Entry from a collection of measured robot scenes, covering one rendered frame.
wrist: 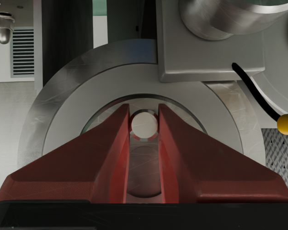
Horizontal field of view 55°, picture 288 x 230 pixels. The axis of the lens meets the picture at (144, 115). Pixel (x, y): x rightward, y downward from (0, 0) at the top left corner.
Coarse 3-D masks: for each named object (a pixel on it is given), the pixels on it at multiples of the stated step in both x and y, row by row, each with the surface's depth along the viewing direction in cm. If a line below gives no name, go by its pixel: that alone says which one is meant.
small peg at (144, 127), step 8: (136, 112) 12; (144, 112) 12; (152, 112) 12; (136, 120) 12; (144, 120) 12; (152, 120) 12; (128, 128) 12; (136, 128) 12; (144, 128) 12; (152, 128) 12; (136, 136) 12; (144, 136) 12; (152, 136) 12
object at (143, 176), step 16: (128, 96) 15; (144, 96) 15; (112, 112) 14; (176, 112) 15; (144, 144) 15; (144, 160) 14; (128, 176) 15; (144, 176) 14; (128, 192) 15; (144, 192) 15; (160, 192) 15
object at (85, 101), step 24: (120, 72) 16; (144, 72) 16; (72, 96) 16; (96, 96) 16; (120, 96) 16; (168, 96) 16; (192, 96) 16; (216, 96) 16; (72, 120) 16; (216, 120) 16; (48, 144) 15; (240, 144) 16
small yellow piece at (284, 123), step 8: (232, 64) 13; (240, 72) 13; (248, 80) 13; (248, 88) 13; (256, 88) 13; (256, 96) 13; (264, 104) 12; (272, 112) 12; (280, 120) 12; (280, 128) 12
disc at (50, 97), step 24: (96, 48) 17; (120, 48) 17; (144, 48) 17; (72, 72) 16; (96, 72) 16; (48, 96) 16; (240, 96) 17; (48, 120) 16; (240, 120) 17; (24, 144) 16
